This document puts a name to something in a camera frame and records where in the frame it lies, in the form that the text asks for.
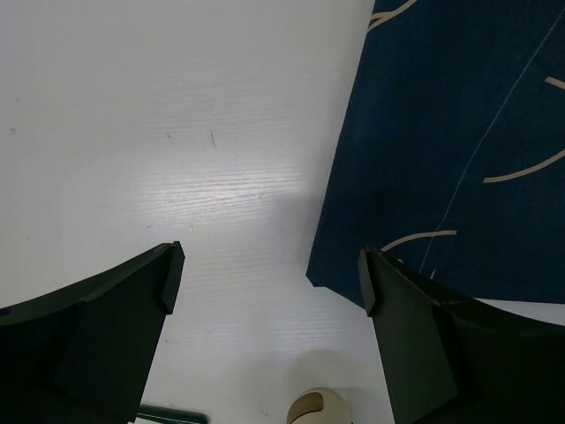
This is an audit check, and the gold fork green handle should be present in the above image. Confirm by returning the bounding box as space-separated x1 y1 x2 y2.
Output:
137 405 209 424

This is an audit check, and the blue fish placemat cloth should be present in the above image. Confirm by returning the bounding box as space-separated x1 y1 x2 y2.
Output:
306 0 564 304

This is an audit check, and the white and brown cup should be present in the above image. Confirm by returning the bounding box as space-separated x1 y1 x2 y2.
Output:
286 388 352 424

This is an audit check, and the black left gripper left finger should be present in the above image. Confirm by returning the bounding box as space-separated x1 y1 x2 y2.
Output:
1 242 185 423

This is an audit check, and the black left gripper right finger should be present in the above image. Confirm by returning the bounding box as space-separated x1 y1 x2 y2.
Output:
358 250 564 423

